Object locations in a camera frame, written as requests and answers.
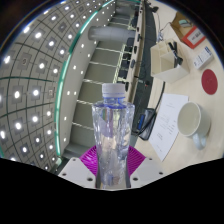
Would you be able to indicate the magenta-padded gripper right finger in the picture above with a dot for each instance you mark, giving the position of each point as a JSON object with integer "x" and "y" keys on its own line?
{"x": 146, "y": 170}

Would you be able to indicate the round grey pillar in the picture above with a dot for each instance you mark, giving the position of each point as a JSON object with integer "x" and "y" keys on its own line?
{"x": 110, "y": 33}

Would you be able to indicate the clear plastic water bottle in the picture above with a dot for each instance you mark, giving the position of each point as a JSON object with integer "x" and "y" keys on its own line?
{"x": 112, "y": 133}

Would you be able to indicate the small white carton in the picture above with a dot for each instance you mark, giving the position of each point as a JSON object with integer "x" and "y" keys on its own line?
{"x": 203, "y": 57}

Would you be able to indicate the beige divided organizer tray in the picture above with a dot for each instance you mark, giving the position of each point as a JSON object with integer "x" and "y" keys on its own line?
{"x": 166, "y": 71}

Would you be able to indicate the flat round red coaster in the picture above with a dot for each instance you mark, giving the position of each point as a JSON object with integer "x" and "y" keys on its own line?
{"x": 209, "y": 81}

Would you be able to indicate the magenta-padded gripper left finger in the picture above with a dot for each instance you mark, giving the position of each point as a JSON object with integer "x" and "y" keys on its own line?
{"x": 75, "y": 168}

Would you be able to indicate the black marker pen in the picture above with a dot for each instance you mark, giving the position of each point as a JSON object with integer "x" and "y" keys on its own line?
{"x": 175, "y": 53}

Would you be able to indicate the ceiling lights group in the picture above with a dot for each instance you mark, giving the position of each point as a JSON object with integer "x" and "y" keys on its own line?
{"x": 35, "y": 91}

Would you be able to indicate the long curved conference desk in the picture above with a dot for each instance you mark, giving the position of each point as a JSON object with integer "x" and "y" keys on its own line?
{"x": 146, "y": 50}

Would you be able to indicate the white printed paper sheet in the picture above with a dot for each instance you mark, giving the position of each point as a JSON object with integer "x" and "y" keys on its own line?
{"x": 168, "y": 123}

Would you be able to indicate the white ceramic mug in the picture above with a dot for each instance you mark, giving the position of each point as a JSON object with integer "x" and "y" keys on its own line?
{"x": 190, "y": 118}

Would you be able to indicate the black office chairs group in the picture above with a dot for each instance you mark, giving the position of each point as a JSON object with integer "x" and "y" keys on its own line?
{"x": 128, "y": 63}

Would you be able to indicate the open red-sided cardboard box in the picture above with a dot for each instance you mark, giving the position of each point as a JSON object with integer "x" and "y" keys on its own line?
{"x": 193, "y": 36}

